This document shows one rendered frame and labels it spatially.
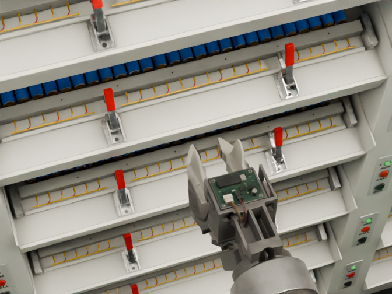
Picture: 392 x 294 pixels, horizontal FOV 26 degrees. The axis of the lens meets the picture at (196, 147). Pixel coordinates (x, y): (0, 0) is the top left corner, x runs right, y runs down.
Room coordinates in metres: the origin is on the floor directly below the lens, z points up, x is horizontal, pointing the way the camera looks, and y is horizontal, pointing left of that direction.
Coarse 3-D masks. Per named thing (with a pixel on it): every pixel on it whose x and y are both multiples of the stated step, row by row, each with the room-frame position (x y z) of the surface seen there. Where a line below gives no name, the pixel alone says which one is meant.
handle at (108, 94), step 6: (108, 90) 0.73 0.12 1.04; (108, 96) 0.73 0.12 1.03; (108, 102) 0.73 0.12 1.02; (114, 102) 0.73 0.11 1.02; (108, 108) 0.72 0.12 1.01; (114, 108) 0.72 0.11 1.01; (108, 114) 0.72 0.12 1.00; (114, 114) 0.72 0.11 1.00; (114, 120) 0.72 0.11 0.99; (114, 126) 0.72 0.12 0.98
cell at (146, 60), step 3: (150, 57) 0.83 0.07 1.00; (141, 60) 0.82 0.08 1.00; (144, 60) 0.82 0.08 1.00; (147, 60) 0.82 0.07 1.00; (150, 60) 0.82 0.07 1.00; (141, 63) 0.82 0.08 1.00; (144, 63) 0.81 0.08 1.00; (147, 63) 0.81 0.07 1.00; (150, 63) 0.81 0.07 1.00; (141, 66) 0.81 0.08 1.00; (144, 66) 0.81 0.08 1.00; (147, 66) 0.81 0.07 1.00; (150, 66) 0.81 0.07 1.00; (153, 66) 0.81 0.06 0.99; (144, 69) 0.81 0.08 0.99
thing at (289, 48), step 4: (288, 44) 0.82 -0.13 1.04; (292, 44) 0.82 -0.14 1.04; (288, 48) 0.81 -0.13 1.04; (292, 48) 0.81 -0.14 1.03; (288, 52) 0.81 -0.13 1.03; (292, 52) 0.81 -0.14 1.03; (288, 56) 0.81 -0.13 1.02; (292, 56) 0.81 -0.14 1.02; (288, 60) 0.81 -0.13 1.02; (292, 60) 0.81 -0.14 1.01; (288, 64) 0.80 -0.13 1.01; (292, 64) 0.81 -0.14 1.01; (288, 68) 0.80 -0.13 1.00; (292, 68) 0.81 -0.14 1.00; (288, 72) 0.80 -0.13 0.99; (292, 72) 0.80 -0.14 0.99; (284, 76) 0.81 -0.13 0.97; (288, 76) 0.80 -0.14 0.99; (292, 76) 0.80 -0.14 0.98; (288, 80) 0.80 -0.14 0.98; (292, 80) 0.80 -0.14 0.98; (288, 84) 0.80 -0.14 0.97
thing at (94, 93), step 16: (320, 32) 0.88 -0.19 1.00; (336, 32) 0.88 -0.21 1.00; (352, 32) 0.88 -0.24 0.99; (256, 48) 0.84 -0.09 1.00; (272, 48) 0.85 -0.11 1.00; (304, 48) 0.87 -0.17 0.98; (336, 48) 0.86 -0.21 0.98; (192, 64) 0.81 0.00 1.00; (208, 64) 0.82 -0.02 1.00; (224, 64) 0.82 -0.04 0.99; (240, 64) 0.83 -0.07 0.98; (112, 80) 0.78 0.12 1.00; (128, 80) 0.78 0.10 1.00; (144, 80) 0.79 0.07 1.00; (160, 80) 0.79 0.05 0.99; (176, 80) 0.80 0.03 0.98; (208, 80) 0.80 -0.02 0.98; (48, 96) 0.75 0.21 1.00; (64, 96) 0.75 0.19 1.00; (80, 96) 0.76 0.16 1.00; (96, 96) 0.76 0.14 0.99; (0, 112) 0.73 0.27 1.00; (16, 112) 0.73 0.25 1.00; (32, 112) 0.73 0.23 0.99; (48, 112) 0.74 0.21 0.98; (16, 128) 0.71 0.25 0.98; (32, 128) 0.72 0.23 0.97
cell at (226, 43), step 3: (222, 39) 0.86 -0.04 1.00; (225, 39) 0.86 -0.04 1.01; (228, 39) 0.86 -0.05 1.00; (219, 42) 0.86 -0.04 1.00; (222, 42) 0.85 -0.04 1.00; (225, 42) 0.85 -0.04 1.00; (228, 42) 0.85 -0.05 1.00; (231, 42) 0.86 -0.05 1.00; (222, 45) 0.85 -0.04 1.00; (225, 45) 0.85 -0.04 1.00; (228, 45) 0.85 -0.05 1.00; (231, 45) 0.85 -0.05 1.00; (222, 48) 0.85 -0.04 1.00; (225, 48) 0.85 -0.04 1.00; (228, 48) 0.85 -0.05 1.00; (222, 51) 0.85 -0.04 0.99
